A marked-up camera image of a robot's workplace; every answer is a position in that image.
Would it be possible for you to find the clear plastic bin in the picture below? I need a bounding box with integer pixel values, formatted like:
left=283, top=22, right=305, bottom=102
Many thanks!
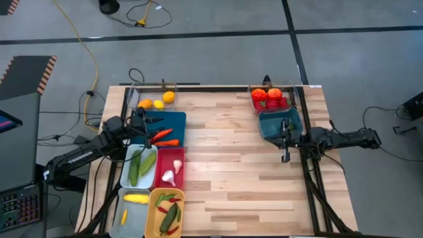
left=127, top=81, right=179, bottom=112
left=247, top=81, right=300, bottom=113

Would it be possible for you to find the black pole stand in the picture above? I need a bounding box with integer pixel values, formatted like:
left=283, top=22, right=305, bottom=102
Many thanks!
left=98, top=0, right=120, bottom=15

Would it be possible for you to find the orange bell pepper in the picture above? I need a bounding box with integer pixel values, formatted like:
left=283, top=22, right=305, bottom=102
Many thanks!
left=267, top=87, right=284, bottom=101

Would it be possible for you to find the dark green zucchini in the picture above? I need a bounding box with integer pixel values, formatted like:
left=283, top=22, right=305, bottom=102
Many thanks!
left=159, top=202, right=179, bottom=234

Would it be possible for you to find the small hazard-striped floor mat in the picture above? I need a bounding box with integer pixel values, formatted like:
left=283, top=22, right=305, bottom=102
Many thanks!
left=0, top=0, right=20, bottom=16

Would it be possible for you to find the red plastic bin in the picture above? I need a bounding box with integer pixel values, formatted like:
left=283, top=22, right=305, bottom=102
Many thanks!
left=153, top=147, right=186, bottom=190

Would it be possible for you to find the orange carrot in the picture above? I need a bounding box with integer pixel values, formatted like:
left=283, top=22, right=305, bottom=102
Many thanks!
left=149, top=128, right=174, bottom=144
left=153, top=139, right=181, bottom=147

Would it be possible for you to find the yellow corn cob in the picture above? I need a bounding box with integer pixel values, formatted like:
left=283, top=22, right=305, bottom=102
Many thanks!
left=123, top=193, right=151, bottom=204

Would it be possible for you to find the black equipment stand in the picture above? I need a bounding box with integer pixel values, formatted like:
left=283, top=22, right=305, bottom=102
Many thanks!
left=392, top=91, right=423, bottom=136

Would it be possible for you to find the short yellow power cord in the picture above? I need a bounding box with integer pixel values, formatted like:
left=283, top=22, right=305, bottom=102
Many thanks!
left=135, top=0, right=153, bottom=27

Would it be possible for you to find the large white garlic bulb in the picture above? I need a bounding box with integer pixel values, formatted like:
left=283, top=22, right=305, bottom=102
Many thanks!
left=161, top=170, right=176, bottom=187

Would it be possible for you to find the black floor cable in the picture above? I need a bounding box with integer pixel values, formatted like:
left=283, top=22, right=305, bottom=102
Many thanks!
left=106, top=0, right=173, bottom=30

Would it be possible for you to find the red bell pepper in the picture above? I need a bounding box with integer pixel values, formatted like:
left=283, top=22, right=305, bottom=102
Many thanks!
left=250, top=88, right=268, bottom=102

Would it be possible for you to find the large hazard-striped floor mat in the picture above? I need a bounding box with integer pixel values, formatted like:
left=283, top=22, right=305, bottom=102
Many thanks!
left=0, top=55, right=58, bottom=100

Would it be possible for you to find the monitor screen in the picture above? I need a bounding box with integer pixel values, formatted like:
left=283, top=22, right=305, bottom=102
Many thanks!
left=0, top=110, right=23, bottom=134

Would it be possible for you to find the yellow plastic bin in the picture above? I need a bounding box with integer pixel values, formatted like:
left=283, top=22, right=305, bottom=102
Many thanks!
left=144, top=187, right=185, bottom=238

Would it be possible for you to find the black metal rig frame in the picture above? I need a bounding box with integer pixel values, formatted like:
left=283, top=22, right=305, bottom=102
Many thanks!
left=75, top=82, right=360, bottom=238

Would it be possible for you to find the yellow extension cable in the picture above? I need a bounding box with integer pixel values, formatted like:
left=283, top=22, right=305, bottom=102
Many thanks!
left=52, top=0, right=100, bottom=115

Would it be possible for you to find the blue plastic bin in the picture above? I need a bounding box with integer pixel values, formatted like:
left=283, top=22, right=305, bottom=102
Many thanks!
left=132, top=110, right=186, bottom=148

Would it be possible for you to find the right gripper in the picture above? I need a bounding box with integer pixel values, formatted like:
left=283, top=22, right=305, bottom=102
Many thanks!
left=265, top=118, right=310, bottom=163

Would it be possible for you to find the black backlit keyboard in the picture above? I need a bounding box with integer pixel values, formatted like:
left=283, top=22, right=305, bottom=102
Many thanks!
left=0, top=183, right=44, bottom=234

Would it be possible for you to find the light green cucumber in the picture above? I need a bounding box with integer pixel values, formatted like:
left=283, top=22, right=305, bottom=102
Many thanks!
left=137, top=150, right=158, bottom=178

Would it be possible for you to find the grey side desk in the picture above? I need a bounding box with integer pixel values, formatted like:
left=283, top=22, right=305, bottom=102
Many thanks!
left=0, top=92, right=41, bottom=193

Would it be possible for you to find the grey plastic bin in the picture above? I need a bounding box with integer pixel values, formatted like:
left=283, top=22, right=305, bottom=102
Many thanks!
left=108, top=187, right=151, bottom=238

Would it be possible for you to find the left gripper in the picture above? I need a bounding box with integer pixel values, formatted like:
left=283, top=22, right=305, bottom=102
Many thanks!
left=126, top=108, right=166, bottom=146

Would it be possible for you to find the white plastic bin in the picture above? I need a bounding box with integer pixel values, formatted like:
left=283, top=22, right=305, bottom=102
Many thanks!
left=120, top=143, right=159, bottom=190

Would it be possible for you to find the teal plastic bin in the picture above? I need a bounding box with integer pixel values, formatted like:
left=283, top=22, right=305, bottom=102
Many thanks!
left=258, top=108, right=303, bottom=140

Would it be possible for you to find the small black cable loop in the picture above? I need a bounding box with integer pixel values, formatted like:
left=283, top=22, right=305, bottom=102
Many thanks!
left=128, top=67, right=145, bottom=83

